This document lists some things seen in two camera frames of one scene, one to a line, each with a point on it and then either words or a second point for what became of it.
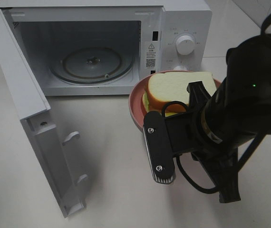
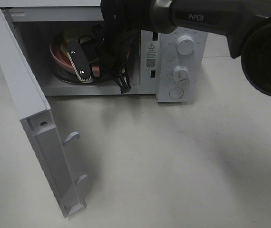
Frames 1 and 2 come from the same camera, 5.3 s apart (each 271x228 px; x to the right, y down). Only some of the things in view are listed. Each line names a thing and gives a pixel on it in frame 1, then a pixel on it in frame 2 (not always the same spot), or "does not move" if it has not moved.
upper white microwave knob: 185,44 does not move
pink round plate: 136,97 -> 60,56
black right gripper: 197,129 -> 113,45
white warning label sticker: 150,55 does not move
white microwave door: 28,99 does not move
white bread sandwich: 168,91 -> 81,40
